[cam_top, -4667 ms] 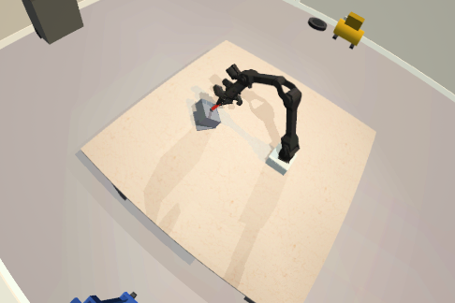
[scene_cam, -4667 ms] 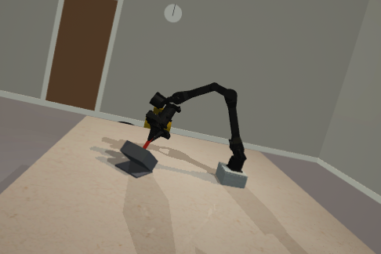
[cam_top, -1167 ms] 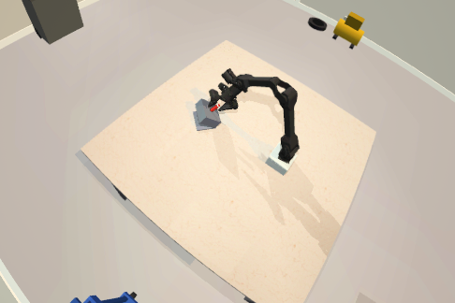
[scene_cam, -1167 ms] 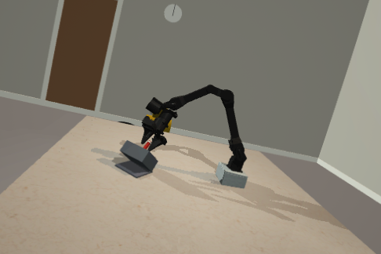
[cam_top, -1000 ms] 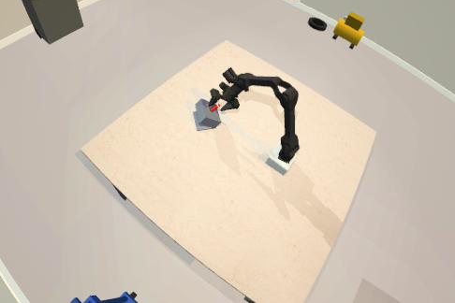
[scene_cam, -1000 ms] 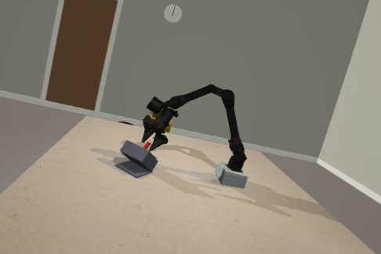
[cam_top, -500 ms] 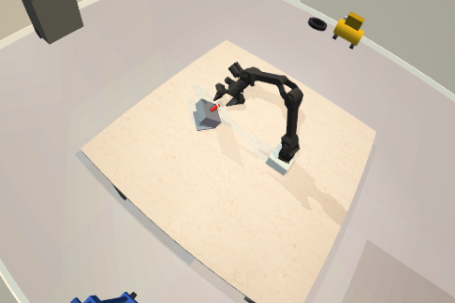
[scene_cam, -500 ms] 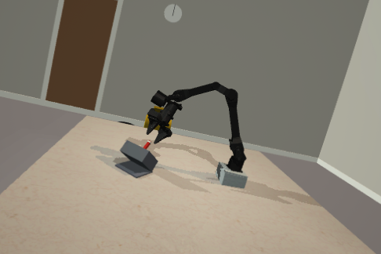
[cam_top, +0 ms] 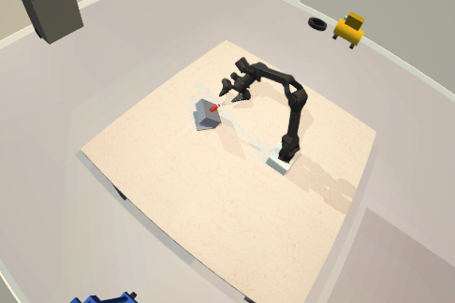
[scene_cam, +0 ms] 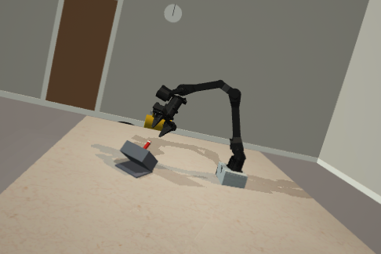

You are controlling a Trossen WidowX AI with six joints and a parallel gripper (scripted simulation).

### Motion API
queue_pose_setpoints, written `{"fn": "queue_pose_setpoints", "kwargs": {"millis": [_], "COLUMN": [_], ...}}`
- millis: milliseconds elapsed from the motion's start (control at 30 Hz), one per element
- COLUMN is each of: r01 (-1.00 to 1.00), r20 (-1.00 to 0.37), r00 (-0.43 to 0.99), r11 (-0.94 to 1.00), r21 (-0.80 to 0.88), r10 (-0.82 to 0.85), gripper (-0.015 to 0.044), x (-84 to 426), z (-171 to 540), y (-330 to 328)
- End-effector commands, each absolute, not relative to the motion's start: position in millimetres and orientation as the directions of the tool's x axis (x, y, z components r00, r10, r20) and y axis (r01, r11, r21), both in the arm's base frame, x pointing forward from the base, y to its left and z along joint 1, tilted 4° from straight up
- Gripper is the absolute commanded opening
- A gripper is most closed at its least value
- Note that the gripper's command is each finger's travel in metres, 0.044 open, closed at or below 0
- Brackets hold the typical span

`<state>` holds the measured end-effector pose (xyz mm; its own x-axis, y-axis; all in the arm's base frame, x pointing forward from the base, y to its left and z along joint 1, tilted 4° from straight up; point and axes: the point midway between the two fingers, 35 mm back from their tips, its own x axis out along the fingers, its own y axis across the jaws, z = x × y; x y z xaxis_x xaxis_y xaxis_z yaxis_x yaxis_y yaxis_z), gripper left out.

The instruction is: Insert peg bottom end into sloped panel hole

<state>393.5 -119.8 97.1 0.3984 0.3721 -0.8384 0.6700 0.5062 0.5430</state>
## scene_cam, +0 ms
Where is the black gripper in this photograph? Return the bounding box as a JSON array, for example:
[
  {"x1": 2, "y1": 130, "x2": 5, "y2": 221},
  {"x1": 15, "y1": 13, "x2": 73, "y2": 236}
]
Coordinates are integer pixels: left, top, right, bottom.
[{"x1": 151, "y1": 103, "x2": 178, "y2": 137}]

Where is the grey sloped panel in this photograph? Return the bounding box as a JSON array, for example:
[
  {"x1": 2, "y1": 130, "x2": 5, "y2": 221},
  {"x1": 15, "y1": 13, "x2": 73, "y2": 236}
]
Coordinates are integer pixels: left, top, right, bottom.
[{"x1": 115, "y1": 140, "x2": 158, "y2": 178}]

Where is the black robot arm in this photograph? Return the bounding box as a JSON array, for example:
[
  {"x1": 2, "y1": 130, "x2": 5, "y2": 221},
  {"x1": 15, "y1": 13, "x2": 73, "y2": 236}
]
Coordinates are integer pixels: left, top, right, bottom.
[{"x1": 156, "y1": 80, "x2": 246, "y2": 173}]

